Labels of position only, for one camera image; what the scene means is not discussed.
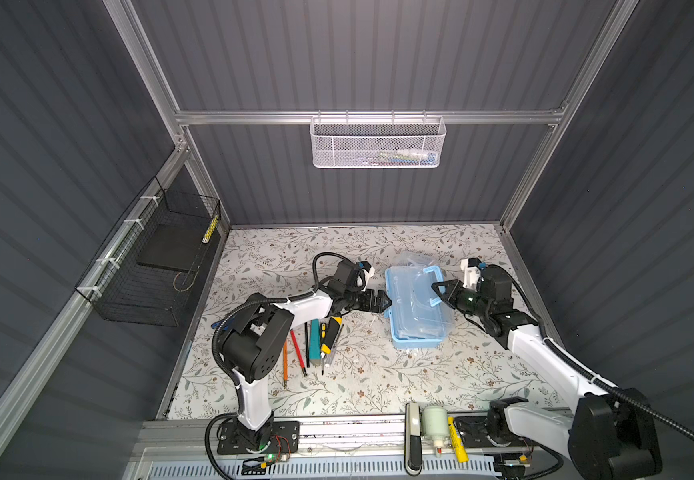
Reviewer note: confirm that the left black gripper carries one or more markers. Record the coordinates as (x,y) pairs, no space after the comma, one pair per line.
(378,307)

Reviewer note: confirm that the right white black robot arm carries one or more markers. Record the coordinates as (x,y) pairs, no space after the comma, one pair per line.
(606,434)

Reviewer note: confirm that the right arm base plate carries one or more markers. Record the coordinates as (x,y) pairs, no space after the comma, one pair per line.
(478,432)

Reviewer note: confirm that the teal utility knife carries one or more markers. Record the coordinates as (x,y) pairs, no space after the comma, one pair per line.
(314,343)

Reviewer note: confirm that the red hex key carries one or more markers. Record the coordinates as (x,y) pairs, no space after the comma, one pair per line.
(299,355)

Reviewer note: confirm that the black pad in basket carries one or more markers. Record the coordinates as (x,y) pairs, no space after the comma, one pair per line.
(173,248)

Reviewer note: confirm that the yellow marker on rail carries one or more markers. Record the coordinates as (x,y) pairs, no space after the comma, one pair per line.
(456,442)

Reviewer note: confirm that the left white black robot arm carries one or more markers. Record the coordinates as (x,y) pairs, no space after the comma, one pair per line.
(248,341)

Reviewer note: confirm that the white wire mesh basket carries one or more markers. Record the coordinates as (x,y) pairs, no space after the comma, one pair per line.
(383,142)

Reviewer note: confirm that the orange pencil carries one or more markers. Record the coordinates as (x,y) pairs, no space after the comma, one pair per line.
(285,369)

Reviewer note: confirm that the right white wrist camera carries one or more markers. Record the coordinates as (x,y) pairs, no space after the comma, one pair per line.
(472,269)

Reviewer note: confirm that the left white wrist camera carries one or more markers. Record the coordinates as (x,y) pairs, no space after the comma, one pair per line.
(366,270)

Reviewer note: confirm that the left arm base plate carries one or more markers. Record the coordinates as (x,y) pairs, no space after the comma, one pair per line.
(276,437)

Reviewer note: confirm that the black wire mesh basket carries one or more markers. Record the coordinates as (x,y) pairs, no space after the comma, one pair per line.
(151,271)

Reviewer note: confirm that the small precision screwdriver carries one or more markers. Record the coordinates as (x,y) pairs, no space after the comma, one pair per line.
(327,359)

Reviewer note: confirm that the yellow marker in black basket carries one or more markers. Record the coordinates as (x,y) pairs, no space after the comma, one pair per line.
(210,230)

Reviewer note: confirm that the blue plastic tool box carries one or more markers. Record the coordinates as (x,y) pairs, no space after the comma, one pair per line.
(418,318)

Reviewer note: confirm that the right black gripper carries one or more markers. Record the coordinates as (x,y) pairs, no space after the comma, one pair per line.
(454,287)

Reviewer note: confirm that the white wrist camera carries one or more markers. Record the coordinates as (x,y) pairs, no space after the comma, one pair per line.
(366,270)
(472,269)

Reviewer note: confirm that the white glue bottle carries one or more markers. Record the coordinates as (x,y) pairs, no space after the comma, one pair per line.
(435,427)

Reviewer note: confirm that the black hex key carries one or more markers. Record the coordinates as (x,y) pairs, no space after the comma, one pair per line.
(307,347)

